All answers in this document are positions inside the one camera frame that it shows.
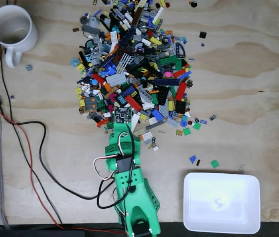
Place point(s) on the small green Lego tile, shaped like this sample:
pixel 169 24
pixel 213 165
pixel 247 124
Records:
pixel 110 125

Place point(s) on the orange Lego piece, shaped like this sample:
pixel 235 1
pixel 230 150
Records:
pixel 102 122

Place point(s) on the small white Lego brick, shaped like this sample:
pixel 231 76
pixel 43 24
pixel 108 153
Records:
pixel 156 148

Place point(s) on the grey Lego bar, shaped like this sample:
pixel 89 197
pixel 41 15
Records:
pixel 154 126

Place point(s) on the blue Lego brick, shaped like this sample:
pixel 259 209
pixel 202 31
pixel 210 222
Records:
pixel 157 114

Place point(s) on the grey Lego wedge plate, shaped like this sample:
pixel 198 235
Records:
pixel 164 109

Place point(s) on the light blue Lego plate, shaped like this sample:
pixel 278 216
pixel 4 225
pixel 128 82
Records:
pixel 172 122

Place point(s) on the small yellow Lego piece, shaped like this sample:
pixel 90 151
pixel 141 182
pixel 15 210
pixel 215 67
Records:
pixel 178 133

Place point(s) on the black Lego wedge plate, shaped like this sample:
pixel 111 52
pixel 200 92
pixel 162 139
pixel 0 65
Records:
pixel 163 96

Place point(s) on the green square Lego tile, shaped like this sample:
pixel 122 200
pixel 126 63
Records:
pixel 214 164
pixel 197 126
pixel 186 131

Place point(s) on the light grey Lego plate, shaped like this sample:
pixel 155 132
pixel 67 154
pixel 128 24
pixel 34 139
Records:
pixel 116 79

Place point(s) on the red Lego slope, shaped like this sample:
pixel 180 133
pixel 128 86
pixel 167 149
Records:
pixel 98 78

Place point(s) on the blue Lego wedge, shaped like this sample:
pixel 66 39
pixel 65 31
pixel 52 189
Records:
pixel 192 159

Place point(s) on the dark blue long Lego plate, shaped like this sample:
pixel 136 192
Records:
pixel 166 82

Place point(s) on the small black Lego piece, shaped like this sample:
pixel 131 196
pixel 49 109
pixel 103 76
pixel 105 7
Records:
pixel 198 162

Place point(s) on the red long Lego plate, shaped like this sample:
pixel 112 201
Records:
pixel 181 90

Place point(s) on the white Lego grille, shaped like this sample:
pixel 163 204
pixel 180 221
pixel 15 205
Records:
pixel 124 63

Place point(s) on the pink round Lego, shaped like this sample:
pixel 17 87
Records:
pixel 168 74

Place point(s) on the blue Lego tile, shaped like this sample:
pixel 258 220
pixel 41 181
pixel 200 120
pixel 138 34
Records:
pixel 203 121

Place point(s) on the yellow Lego brick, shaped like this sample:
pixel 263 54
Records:
pixel 81 66

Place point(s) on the small grey black Lego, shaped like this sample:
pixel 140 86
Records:
pixel 212 117

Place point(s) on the green Lego plate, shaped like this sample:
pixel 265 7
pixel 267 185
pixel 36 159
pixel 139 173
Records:
pixel 168 60

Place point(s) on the cyan translucent Lego piece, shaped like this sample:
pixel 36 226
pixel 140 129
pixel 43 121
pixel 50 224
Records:
pixel 75 62

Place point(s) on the white studded Lego plate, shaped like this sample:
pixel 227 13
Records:
pixel 114 37

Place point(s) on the white plastic bin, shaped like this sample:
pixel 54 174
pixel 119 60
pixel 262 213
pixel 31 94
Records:
pixel 222 202

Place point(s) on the grey long Lego plate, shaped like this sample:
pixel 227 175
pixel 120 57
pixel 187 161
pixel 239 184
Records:
pixel 91 29

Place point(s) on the blue round Lego piece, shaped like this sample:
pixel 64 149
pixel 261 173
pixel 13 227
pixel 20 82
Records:
pixel 29 67

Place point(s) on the brown Lego tile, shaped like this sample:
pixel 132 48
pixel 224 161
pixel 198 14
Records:
pixel 75 29

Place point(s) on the grey round Lego dish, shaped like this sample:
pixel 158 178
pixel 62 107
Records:
pixel 94 22

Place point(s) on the dark grey Lego gear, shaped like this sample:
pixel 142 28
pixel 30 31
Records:
pixel 83 19

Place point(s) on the white long Lego tile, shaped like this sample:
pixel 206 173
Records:
pixel 158 14

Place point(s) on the black square Lego tile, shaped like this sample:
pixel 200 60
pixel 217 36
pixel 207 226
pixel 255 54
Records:
pixel 202 34

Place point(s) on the black round Lego knob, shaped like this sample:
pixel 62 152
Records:
pixel 193 4

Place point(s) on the blue tile cyan grille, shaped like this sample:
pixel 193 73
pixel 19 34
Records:
pixel 121 99

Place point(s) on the grey plate orange studs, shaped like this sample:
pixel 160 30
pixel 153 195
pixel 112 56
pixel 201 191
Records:
pixel 91 103

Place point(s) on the dark blue Technic panel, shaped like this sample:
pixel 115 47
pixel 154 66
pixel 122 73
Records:
pixel 180 50

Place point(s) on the white ceramic mug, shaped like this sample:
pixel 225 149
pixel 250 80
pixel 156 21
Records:
pixel 13 24

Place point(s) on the camera circuit board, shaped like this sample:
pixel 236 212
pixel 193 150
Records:
pixel 122 114

